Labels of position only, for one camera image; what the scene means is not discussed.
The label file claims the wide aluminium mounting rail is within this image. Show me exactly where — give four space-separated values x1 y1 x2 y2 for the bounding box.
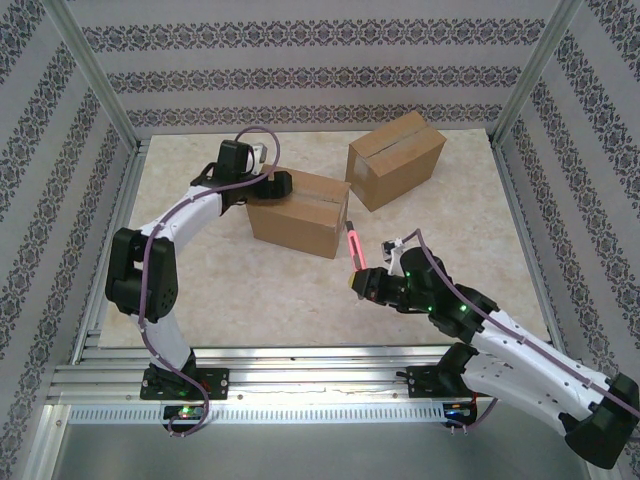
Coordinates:
47 344 594 404

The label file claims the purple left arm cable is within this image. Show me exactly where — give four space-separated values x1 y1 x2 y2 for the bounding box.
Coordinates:
139 127 281 440

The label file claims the aluminium frame post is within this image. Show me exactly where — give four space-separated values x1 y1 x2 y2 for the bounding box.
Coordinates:
42 0 151 151
489 0 585 147

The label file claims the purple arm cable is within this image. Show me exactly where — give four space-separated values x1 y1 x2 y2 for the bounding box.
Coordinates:
139 127 281 440
402 228 640 436

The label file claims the cardboard box with teddy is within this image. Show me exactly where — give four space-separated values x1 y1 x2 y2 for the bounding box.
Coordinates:
345 110 448 213

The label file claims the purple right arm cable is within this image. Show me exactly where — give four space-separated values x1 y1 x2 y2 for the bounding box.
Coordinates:
402 228 640 436

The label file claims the white slotted cable duct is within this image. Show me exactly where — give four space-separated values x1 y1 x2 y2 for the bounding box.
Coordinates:
67 402 446 426

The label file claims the pink utility knife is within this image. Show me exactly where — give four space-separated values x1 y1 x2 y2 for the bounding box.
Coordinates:
343 219 370 275

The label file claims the cardboard box with doll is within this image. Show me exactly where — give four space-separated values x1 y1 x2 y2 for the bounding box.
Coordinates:
246 164 353 260

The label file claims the aluminium side rail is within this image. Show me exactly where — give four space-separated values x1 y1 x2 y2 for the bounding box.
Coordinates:
69 139 151 364
492 139 571 361

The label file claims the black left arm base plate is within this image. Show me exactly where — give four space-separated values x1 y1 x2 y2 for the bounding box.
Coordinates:
139 367 231 401

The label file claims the grey metal panel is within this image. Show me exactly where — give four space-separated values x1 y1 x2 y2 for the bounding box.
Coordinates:
49 424 601 480

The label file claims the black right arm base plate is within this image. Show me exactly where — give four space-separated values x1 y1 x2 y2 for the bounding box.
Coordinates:
407 364 497 401

